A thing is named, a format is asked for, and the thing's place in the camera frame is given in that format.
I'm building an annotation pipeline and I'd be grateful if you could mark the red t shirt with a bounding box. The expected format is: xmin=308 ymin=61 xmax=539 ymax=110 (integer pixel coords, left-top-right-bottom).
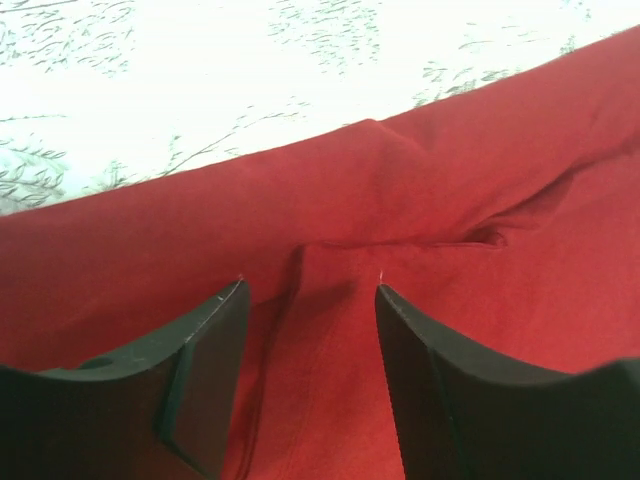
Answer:
xmin=1 ymin=28 xmax=639 ymax=479

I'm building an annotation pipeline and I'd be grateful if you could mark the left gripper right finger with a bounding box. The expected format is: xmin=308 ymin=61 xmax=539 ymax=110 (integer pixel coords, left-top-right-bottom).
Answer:
xmin=375 ymin=285 xmax=639 ymax=479

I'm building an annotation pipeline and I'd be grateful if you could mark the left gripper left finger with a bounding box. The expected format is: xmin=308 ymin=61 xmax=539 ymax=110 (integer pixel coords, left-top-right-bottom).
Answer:
xmin=1 ymin=281 xmax=250 ymax=479

